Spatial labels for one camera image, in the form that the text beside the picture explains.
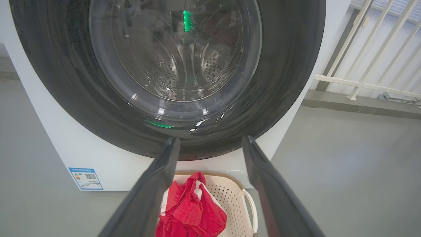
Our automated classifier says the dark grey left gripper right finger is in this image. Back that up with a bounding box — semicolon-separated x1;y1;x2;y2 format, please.
242;136;326;237

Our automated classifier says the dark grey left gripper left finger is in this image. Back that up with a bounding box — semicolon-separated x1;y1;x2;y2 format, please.
99;137;181;237

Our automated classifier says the red garment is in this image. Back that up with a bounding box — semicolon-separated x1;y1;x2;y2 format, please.
155;171;227;237

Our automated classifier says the black round washer door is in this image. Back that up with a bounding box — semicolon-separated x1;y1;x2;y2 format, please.
9;0;327;161

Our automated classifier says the cream perforated laundry basket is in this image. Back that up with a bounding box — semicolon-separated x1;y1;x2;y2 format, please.
160;171;259;237

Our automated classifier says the white front-load washing machine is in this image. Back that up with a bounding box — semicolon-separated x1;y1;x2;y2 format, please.
0;0;352;191

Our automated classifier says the stainless steel washing machine drum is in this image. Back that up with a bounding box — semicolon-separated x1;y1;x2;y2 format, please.
112;0;244;102

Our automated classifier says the blue energy label sticker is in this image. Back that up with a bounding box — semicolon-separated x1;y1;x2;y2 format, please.
68;168;104;191

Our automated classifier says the white metal railing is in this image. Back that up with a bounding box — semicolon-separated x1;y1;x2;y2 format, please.
314;0;421;101

